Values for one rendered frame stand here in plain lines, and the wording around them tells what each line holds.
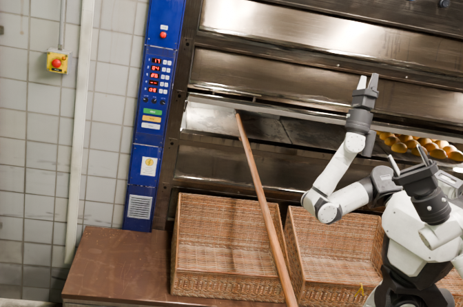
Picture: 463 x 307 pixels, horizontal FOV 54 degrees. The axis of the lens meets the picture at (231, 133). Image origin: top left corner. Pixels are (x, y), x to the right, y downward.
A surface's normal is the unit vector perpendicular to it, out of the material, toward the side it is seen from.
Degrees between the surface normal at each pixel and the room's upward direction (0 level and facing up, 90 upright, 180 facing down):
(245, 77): 70
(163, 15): 90
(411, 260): 90
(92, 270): 0
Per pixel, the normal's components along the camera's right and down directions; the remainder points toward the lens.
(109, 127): 0.09, 0.38
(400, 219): -0.76, 0.10
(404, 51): 0.15, 0.05
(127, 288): 0.19, -0.91
